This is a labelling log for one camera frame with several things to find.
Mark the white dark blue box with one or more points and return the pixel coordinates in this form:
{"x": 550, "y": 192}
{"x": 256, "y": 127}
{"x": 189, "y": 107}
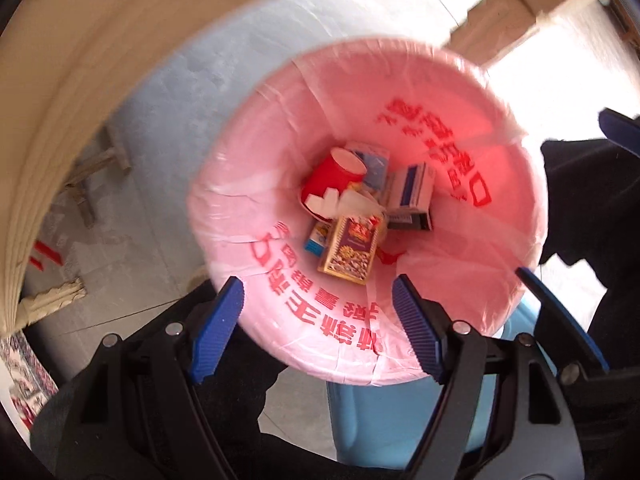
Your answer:
{"x": 407, "y": 187}

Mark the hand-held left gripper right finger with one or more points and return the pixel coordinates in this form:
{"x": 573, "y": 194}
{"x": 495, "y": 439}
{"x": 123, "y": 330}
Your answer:
{"x": 417, "y": 325}

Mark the red paper cup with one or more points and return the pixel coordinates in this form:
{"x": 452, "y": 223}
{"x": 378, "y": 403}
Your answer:
{"x": 327, "y": 175}

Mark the small dark box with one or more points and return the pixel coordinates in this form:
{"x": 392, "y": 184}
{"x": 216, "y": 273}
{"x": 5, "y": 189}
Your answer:
{"x": 410, "y": 220}

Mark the white tissue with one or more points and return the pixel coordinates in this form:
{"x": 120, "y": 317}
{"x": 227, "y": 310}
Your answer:
{"x": 350, "y": 202}

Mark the pink-lined trash bin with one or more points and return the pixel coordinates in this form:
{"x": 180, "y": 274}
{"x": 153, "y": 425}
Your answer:
{"x": 280, "y": 160}

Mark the person's left leg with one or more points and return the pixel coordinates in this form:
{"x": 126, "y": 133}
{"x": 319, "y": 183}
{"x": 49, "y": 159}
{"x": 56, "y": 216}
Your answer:
{"x": 245, "y": 410}

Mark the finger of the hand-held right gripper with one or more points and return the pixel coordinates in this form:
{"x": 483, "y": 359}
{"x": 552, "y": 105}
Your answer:
{"x": 560, "y": 315}
{"x": 622, "y": 130}

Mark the blue trash bin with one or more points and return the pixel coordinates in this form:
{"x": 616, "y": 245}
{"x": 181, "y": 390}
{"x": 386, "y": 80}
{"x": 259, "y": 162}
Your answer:
{"x": 360, "y": 420}

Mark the blue white medicine box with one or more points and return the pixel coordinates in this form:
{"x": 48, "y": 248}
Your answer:
{"x": 372, "y": 165}

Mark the patterned rug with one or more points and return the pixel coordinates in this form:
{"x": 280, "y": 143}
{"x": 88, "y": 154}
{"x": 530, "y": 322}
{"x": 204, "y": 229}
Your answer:
{"x": 25, "y": 380}

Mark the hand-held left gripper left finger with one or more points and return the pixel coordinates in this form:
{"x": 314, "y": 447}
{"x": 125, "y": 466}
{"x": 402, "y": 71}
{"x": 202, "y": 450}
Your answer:
{"x": 215, "y": 330}

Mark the brown snack box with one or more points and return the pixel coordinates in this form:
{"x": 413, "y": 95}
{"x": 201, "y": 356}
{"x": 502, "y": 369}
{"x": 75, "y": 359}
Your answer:
{"x": 350, "y": 252}

